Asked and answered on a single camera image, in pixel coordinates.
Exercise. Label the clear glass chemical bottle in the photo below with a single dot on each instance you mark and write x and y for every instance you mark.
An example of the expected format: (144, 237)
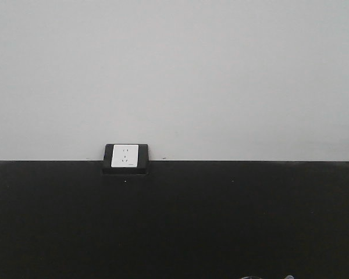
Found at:
(258, 277)

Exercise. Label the black socket mounting box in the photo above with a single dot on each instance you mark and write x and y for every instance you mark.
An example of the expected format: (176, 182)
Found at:
(143, 162)

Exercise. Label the white wall power socket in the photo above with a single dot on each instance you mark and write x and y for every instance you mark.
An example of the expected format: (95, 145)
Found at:
(124, 156)

